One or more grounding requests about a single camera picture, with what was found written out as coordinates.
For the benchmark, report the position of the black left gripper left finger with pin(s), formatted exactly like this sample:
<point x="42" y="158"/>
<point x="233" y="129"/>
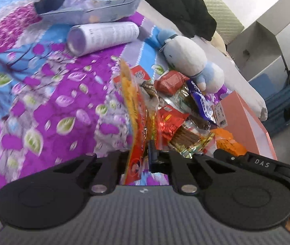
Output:
<point x="55" y="196"/>

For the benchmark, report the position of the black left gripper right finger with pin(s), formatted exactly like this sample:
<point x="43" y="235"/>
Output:
<point x="233" y="196"/>

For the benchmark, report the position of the brown sticks snack packet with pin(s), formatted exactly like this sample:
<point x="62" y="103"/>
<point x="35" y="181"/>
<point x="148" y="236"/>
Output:
<point x="189" y="140"/>

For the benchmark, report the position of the orange red snack packet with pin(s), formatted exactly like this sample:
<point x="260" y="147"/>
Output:
<point x="137" y="94"/>

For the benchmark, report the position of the red label spicy strips packet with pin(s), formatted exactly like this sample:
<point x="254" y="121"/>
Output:
<point x="138" y="72"/>

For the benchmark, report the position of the pink cardboard box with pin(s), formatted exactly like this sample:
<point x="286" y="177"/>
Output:
<point x="233" y="114"/>

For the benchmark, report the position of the blue curtain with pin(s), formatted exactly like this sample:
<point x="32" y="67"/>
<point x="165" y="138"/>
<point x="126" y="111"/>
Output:
<point x="276" y="102"/>

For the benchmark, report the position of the grey duvet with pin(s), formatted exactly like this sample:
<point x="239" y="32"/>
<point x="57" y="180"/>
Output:
<point x="214" y="52"/>

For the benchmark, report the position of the floral purple bed sheet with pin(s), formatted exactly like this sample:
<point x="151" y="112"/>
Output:
<point x="55" y="107"/>

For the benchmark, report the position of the red gold foil packet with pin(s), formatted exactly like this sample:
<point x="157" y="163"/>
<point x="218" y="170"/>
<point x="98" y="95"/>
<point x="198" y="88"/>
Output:
<point x="170" y="120"/>

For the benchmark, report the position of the red foil snack packet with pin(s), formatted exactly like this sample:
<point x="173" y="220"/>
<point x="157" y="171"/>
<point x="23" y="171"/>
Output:
<point x="170" y="82"/>

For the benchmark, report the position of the grey white cabinet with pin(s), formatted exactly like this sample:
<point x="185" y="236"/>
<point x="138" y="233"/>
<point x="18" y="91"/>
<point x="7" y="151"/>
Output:
<point x="264" y="47"/>

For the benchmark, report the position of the white blue plush toy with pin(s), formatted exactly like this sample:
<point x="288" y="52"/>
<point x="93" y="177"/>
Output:
<point x="188" y="58"/>

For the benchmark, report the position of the beige quilted headboard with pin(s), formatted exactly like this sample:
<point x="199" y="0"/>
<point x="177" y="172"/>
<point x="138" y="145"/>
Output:
<point x="228" y="25"/>

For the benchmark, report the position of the white spray can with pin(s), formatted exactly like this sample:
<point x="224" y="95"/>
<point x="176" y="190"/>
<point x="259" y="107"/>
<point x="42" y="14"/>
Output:
<point x="88" y="38"/>

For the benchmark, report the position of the black clothing pile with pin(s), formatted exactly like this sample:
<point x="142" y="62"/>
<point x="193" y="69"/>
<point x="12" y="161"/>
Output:
<point x="190" y="16"/>

